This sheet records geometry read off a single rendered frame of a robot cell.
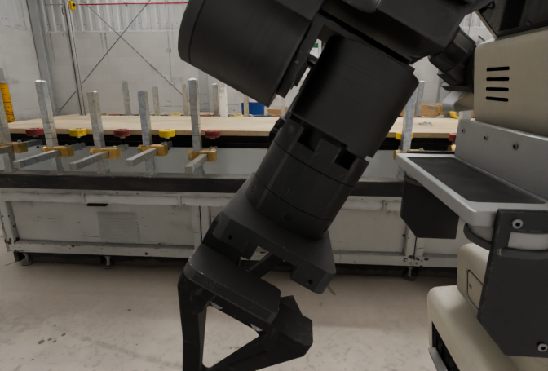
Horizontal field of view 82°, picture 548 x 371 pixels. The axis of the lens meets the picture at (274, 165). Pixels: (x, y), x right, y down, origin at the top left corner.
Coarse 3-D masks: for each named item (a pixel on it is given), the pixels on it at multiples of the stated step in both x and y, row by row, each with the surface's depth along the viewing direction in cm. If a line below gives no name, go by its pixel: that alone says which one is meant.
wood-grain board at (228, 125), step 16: (16, 128) 180; (64, 128) 180; (112, 128) 180; (128, 128) 180; (160, 128) 180; (176, 128) 180; (208, 128) 180; (224, 128) 180; (240, 128) 180; (256, 128) 180; (400, 128) 180; (416, 128) 180; (432, 128) 180; (448, 128) 180
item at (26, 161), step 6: (72, 144) 171; (78, 144) 172; (84, 144) 176; (54, 150) 157; (36, 156) 145; (42, 156) 148; (48, 156) 151; (54, 156) 155; (18, 162) 135; (24, 162) 138; (30, 162) 141; (36, 162) 144
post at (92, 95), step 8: (88, 96) 151; (96, 96) 153; (88, 104) 152; (96, 104) 153; (96, 112) 153; (96, 120) 154; (96, 128) 155; (96, 136) 156; (96, 144) 157; (104, 144) 160; (104, 160) 160; (104, 168) 161
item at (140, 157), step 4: (168, 144) 169; (152, 148) 153; (156, 148) 154; (140, 152) 144; (144, 152) 144; (148, 152) 146; (152, 152) 150; (156, 152) 154; (136, 156) 138; (140, 156) 139; (144, 156) 142; (148, 156) 146; (152, 156) 151; (128, 160) 132; (132, 160) 132; (136, 160) 135; (140, 160) 139; (144, 160) 142; (128, 164) 132; (132, 164) 132; (136, 164) 135
